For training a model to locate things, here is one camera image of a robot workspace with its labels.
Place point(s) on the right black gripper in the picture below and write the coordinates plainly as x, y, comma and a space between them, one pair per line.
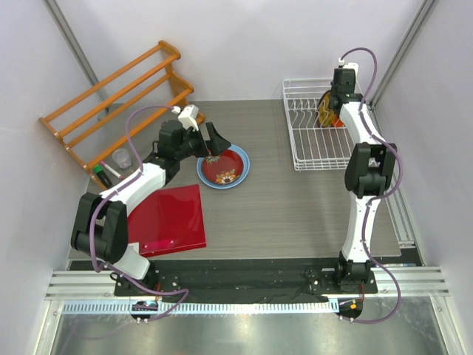
332, 90

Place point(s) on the white wire dish rack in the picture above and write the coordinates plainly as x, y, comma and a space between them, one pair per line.
315, 147

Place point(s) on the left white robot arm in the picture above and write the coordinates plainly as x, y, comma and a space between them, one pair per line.
101, 223

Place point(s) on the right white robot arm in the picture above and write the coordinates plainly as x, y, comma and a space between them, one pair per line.
367, 178

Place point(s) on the green highlighter marker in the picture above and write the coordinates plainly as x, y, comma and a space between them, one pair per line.
102, 176

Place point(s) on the yellow patterned plate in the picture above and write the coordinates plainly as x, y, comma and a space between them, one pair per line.
326, 114

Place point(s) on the light blue plate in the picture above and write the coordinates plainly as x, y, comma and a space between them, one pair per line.
246, 168

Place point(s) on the orange plate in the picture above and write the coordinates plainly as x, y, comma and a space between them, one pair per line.
337, 123

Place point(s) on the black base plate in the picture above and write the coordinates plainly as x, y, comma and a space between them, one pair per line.
257, 281

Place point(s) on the white pink pen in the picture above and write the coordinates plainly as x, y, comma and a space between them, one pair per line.
110, 169

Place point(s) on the aluminium rail frame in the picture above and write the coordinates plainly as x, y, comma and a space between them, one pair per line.
406, 281

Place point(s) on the red acrylic board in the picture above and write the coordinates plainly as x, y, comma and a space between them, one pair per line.
168, 221

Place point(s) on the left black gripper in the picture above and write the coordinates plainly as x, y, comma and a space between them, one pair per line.
216, 145

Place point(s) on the white slotted cable duct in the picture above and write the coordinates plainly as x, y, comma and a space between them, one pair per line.
147, 307

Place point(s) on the red floral plate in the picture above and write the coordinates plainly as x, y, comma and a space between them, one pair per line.
224, 169

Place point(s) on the clear plastic cup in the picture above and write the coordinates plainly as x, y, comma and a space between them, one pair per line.
122, 158

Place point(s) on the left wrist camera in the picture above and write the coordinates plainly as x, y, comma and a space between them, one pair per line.
187, 116

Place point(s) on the orange wooden rack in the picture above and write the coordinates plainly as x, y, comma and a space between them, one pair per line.
125, 98

